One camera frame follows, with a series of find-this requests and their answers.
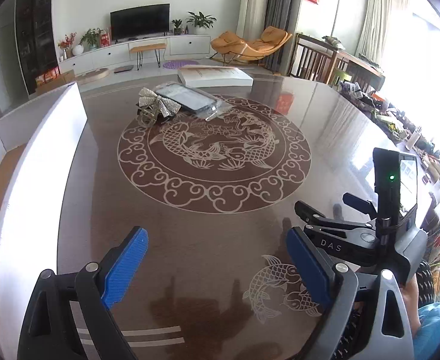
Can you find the right hand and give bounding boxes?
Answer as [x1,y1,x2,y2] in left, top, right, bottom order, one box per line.
[401,275,421,337]

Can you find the white cardboard storage box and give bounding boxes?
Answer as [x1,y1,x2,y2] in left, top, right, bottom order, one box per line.
[0,82,87,359]

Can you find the wooden dining chair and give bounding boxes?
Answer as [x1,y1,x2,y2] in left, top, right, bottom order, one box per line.
[288,33,348,84]

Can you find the clear bagged tablet case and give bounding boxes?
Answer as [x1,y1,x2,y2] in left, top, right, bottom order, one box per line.
[153,82,232,121]

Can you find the orange rocking lounge chair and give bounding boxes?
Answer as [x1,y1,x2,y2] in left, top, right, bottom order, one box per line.
[210,26,292,65]

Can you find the large white flat box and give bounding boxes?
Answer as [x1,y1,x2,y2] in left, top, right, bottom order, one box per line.
[178,65,253,88]

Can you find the brown cardboard box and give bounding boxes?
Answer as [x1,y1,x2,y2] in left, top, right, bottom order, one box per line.
[35,70,76,96]

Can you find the cylindrical white air conditioner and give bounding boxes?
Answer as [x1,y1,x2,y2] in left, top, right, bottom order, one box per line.
[236,0,268,40]

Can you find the beige oval floor cushion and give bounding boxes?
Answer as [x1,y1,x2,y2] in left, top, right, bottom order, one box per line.
[76,67,110,85]

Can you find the grey curtain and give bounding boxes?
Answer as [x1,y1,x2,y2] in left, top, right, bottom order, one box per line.
[265,0,301,76]

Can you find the purple round mat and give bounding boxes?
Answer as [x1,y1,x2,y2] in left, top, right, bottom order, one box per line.
[163,59,199,70]

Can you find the white tv cabinet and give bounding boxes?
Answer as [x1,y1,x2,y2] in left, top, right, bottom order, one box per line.
[59,34,211,75]

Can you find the green potted plant right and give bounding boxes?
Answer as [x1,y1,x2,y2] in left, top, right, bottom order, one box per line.
[187,10,217,35]

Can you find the green potted plant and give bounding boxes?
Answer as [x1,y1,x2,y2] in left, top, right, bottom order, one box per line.
[187,10,217,35]
[80,28,102,50]

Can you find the red flowers white vase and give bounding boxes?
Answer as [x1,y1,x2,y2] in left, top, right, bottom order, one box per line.
[57,33,84,59]

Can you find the small wooden bench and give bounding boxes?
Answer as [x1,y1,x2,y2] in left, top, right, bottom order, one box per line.
[129,43,167,71]

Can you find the green potted plant left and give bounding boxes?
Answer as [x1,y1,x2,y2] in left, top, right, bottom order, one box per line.
[80,28,102,50]

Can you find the black flat television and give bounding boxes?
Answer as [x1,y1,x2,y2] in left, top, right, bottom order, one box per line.
[110,3,170,41]

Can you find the dark glass display cabinet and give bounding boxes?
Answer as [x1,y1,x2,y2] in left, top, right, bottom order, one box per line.
[15,0,58,95]

